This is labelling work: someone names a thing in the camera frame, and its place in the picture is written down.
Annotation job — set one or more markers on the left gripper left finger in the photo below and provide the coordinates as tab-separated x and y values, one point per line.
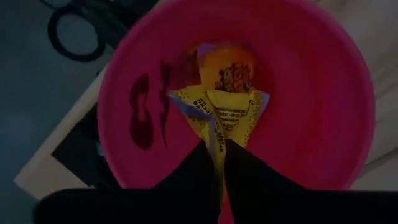
199	174

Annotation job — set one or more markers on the yellow candy bag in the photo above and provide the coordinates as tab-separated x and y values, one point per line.
230	115
227	68

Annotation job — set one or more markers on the pink halloween bucket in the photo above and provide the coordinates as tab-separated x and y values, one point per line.
295	109

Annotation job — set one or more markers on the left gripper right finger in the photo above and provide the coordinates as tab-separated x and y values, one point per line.
248	174

